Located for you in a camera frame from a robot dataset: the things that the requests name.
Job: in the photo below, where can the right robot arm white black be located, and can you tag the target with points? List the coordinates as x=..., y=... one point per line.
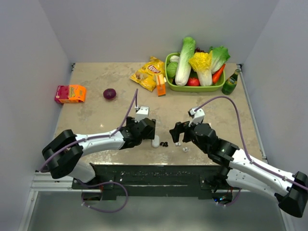
x=289, y=190

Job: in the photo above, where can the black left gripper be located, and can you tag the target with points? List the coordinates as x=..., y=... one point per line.
x=130, y=122

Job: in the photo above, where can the white cauliflower piece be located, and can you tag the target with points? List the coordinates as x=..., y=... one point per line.
x=174, y=58

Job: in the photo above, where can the red onion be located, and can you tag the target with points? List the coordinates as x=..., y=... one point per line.
x=109, y=94

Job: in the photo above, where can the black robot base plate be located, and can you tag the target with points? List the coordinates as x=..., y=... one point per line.
x=202, y=182

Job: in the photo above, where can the orange carrot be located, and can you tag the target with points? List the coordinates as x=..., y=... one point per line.
x=216, y=75

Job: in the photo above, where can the yellow napa cabbage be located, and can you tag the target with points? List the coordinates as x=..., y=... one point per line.
x=201, y=64

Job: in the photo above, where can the round green cabbage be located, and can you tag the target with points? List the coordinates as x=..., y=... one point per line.
x=171, y=69

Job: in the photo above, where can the pink orange snack box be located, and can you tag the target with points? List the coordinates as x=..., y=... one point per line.
x=70, y=94

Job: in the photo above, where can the red tomato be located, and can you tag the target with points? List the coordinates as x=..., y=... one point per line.
x=193, y=82

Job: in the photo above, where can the dark grapes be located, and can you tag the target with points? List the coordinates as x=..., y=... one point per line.
x=199, y=50

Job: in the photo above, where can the white earbud charging case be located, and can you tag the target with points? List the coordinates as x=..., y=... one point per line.
x=156, y=141

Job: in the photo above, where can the green leaf lettuce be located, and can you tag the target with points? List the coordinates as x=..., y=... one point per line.
x=220, y=55

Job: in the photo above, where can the green glass bottle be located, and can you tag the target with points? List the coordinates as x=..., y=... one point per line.
x=231, y=83

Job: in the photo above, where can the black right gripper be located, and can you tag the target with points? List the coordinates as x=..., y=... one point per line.
x=179, y=128

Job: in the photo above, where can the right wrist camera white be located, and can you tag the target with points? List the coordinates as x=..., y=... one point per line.
x=196, y=115

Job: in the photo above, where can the orange small carton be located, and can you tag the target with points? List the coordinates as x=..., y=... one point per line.
x=160, y=85

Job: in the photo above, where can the green white napa cabbage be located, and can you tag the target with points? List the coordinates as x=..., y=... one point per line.
x=184, y=67

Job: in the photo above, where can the yellow Lays chips bag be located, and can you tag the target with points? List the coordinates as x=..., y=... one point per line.
x=145, y=76

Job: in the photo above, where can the green plastic basket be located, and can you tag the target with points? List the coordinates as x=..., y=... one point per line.
x=174, y=87

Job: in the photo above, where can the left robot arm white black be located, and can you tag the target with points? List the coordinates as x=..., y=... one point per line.
x=62, y=155

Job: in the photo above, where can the aluminium frame rail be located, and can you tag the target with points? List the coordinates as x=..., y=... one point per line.
x=43, y=182

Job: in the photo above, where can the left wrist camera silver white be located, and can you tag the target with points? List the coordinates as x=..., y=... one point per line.
x=141, y=113

